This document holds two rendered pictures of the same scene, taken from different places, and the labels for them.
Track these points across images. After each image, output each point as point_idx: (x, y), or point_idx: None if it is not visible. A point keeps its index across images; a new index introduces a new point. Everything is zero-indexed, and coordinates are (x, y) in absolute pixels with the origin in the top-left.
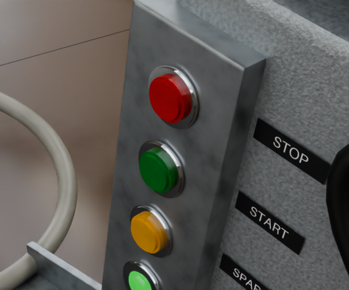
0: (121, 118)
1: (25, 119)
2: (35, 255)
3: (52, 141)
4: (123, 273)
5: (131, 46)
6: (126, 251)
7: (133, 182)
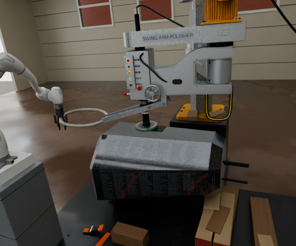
0: (124, 65)
1: (91, 109)
2: (107, 114)
3: (98, 109)
4: (128, 79)
5: (124, 59)
6: (128, 77)
7: (127, 70)
